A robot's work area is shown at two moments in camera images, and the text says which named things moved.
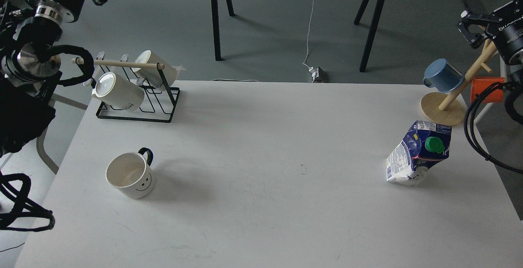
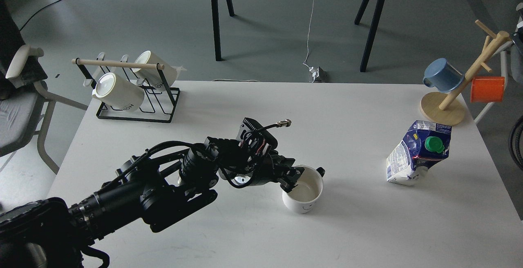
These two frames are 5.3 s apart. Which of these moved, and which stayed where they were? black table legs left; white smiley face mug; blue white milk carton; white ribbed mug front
Moved: white smiley face mug
Stayed: black table legs left; blue white milk carton; white ribbed mug front
